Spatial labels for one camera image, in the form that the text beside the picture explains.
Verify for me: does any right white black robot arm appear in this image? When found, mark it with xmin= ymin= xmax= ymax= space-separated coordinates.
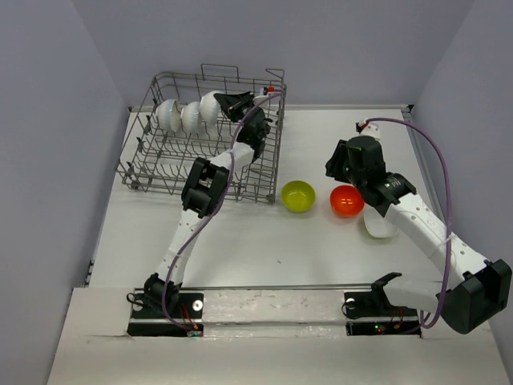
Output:
xmin=325 ymin=136 xmax=512 ymax=334

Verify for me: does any orange bowl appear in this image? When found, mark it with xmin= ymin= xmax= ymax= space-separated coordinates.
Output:
xmin=329 ymin=185 xmax=365 ymax=217

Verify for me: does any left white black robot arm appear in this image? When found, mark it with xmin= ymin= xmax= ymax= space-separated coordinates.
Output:
xmin=142 ymin=92 xmax=281 ymax=317

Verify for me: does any grey wire dish rack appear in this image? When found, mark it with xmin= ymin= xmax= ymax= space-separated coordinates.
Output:
xmin=116 ymin=64 xmax=286 ymax=204

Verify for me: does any white square bowl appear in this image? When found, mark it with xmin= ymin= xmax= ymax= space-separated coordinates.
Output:
xmin=363 ymin=208 xmax=398 ymax=239

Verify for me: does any white round bowl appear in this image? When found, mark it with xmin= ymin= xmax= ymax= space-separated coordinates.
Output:
xmin=181 ymin=101 xmax=202 ymax=134
xmin=156 ymin=99 xmax=181 ymax=132
xmin=200 ymin=91 xmax=221 ymax=125

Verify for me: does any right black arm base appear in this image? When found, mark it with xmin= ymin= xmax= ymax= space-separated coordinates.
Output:
xmin=341 ymin=273 xmax=422 ymax=337

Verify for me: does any lime green bowl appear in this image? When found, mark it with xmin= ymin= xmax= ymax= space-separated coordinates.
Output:
xmin=281 ymin=180 xmax=316 ymax=213

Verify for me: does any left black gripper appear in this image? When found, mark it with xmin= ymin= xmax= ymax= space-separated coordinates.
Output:
xmin=211 ymin=92 xmax=252 ymax=124

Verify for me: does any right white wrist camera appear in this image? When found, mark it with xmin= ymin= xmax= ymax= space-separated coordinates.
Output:
xmin=356 ymin=120 xmax=382 ymax=141

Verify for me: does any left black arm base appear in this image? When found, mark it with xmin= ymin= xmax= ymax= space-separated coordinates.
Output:
xmin=126 ymin=274 xmax=204 ymax=338

